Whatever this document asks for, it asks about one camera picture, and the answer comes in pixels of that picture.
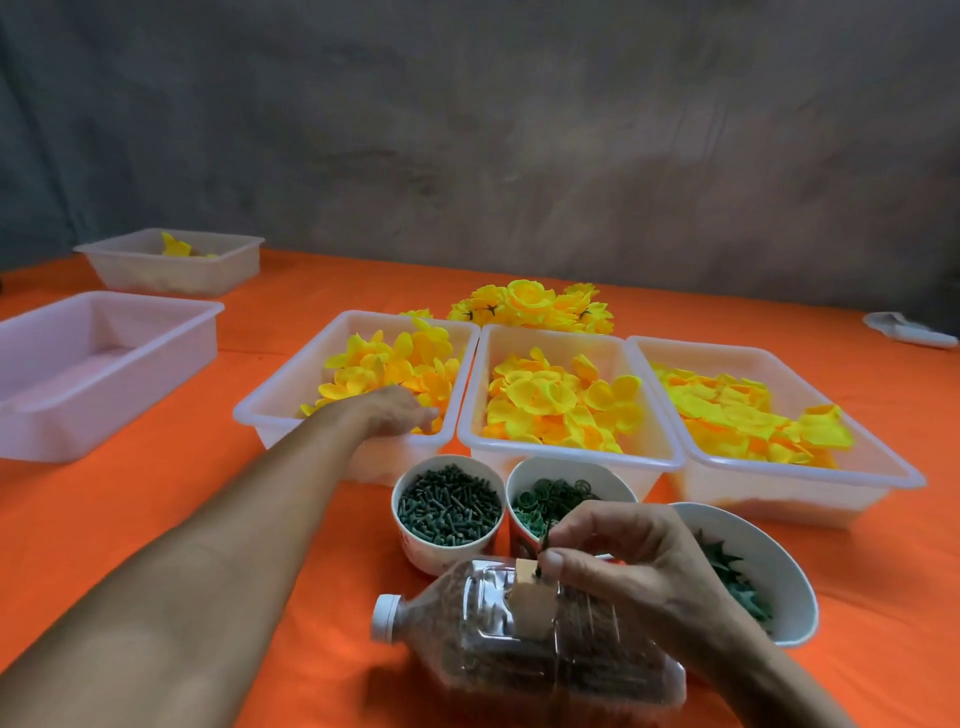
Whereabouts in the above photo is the clear plastic bottle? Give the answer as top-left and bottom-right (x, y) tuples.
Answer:
(371, 555), (687, 728)

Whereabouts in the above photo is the white bin of cupped petals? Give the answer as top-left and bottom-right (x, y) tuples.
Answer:
(232, 309), (481, 487)

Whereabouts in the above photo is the heap of green plastic rings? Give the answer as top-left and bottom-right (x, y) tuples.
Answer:
(512, 480), (603, 540)

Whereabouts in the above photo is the yellow fabric flower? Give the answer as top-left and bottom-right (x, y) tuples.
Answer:
(160, 231), (219, 260)

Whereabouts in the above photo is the white cup of green rings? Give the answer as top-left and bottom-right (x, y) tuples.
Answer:
(506, 457), (639, 561)

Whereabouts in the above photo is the white plastic scoop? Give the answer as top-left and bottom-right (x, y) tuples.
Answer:
(862, 311), (960, 350)

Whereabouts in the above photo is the person's right hand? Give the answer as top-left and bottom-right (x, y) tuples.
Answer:
(536, 500), (748, 676)

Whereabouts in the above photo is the white cup of green pegs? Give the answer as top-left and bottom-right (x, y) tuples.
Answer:
(390, 454), (508, 577)

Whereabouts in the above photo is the white bottle cap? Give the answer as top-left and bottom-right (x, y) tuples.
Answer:
(371, 594), (405, 645)

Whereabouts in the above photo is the orange tablecloth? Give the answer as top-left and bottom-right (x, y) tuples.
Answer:
(0, 249), (960, 728)

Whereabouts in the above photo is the pile of assembled yellow flowers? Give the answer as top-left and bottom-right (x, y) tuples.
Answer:
(399, 279), (616, 336)

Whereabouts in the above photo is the heap of green plastic leaves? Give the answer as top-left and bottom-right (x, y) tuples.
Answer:
(693, 528), (775, 628)

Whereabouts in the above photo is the person's left forearm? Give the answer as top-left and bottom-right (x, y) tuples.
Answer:
(0, 405), (354, 728)

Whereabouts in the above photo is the white bowl of green leaves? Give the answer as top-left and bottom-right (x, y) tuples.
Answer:
(667, 501), (820, 648)

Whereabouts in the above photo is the clear bin with one flower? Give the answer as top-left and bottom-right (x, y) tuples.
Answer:
(73, 228), (266, 299)

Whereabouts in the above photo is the heap of cupped yellow petals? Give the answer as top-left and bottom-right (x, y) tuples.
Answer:
(300, 318), (462, 437)

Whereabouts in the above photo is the heap of dark green pegs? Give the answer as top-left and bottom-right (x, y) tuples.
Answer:
(397, 465), (502, 548)

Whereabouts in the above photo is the person's right forearm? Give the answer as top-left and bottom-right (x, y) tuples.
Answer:
(686, 607), (860, 728)

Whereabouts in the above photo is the heap of flat yellow petals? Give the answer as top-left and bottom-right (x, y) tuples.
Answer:
(652, 363), (856, 471)

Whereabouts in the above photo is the white bin of round petals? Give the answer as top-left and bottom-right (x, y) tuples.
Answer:
(456, 324), (685, 502)

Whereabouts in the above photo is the person's left hand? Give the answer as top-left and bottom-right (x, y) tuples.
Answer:
(321, 384), (442, 444)

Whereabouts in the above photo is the empty translucent plastic bin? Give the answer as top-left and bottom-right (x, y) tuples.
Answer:
(0, 291), (226, 464)

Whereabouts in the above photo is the white bin of flat petals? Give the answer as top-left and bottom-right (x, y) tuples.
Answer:
(626, 335), (927, 530)

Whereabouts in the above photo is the heap of round yellow petals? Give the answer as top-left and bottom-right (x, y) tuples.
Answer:
(482, 347), (648, 455)

